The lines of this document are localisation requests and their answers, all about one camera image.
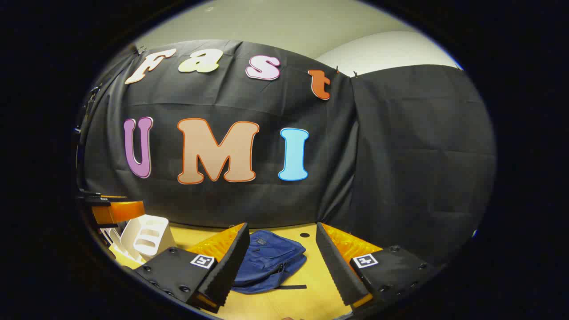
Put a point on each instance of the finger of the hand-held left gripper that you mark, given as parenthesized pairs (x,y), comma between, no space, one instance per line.
(120,211)

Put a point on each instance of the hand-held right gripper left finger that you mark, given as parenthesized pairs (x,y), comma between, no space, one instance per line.
(231,266)

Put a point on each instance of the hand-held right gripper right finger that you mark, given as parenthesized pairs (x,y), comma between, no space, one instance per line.
(338,271)

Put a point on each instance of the white bookshelf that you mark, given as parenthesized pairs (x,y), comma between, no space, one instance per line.
(149,235)

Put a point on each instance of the blue schoolbag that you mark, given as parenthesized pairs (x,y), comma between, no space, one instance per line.
(271,262)

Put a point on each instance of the black backdrop cloth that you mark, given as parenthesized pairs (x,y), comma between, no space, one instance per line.
(378,155)

